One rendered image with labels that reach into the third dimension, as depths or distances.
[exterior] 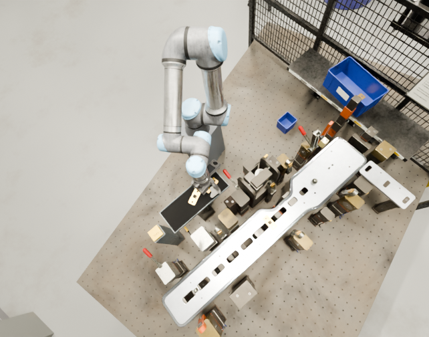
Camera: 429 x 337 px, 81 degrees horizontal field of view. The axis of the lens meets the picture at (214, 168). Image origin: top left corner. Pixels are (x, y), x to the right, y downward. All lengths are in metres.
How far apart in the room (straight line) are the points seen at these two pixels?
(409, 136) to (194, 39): 1.31
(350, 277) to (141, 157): 2.16
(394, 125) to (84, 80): 3.29
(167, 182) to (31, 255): 1.80
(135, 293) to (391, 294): 2.03
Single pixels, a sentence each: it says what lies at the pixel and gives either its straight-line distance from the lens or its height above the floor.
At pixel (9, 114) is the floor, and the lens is 4.09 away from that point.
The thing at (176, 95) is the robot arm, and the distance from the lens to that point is 1.03.
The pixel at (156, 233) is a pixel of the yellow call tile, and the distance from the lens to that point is 1.34.
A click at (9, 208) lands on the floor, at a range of 3.52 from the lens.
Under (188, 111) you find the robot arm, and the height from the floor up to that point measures 1.33.
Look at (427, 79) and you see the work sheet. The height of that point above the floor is 1.29.
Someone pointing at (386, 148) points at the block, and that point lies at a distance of 1.67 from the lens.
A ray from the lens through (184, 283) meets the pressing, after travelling 1.47.
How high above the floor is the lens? 2.42
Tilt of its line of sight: 70 degrees down
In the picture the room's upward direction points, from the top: 20 degrees counter-clockwise
